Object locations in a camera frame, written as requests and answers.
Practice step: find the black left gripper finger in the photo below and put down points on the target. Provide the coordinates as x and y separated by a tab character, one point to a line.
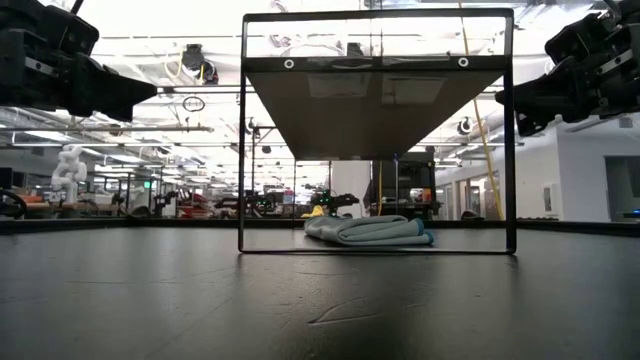
112	114
110	90

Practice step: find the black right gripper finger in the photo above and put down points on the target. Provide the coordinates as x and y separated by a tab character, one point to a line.
545	95
530	125

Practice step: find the black background robot arm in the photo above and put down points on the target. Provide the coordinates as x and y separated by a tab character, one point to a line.
340	200
250	202

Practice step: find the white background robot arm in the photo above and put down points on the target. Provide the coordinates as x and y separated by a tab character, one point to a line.
67	172

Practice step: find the black ceiling fixture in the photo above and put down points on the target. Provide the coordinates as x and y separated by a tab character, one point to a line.
192	55

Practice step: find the grey door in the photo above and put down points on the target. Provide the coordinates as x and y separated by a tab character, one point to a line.
622	190

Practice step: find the red background cart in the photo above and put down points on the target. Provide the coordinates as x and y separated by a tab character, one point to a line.
192	207

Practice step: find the black equipment rack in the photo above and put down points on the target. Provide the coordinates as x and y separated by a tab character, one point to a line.
412	175

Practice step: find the thin yellow pole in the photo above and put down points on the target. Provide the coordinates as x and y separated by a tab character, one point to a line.
380	190

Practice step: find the folded blue-grey cloth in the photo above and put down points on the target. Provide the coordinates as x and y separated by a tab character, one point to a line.
370	232

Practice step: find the small yellow object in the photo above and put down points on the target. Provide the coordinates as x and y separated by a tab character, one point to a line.
315	212

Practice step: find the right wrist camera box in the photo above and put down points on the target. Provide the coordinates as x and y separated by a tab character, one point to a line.
572	40

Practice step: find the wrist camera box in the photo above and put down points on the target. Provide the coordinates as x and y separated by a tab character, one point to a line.
55	27
572	40

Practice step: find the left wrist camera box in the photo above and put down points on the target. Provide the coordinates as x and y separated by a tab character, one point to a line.
55	27

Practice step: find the black ceiling camera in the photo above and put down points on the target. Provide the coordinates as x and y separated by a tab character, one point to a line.
465	127

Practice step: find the wooden shelf with black frame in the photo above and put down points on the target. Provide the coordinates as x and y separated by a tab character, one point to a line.
415	115

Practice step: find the black table frame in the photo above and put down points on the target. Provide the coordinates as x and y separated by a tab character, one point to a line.
150	225

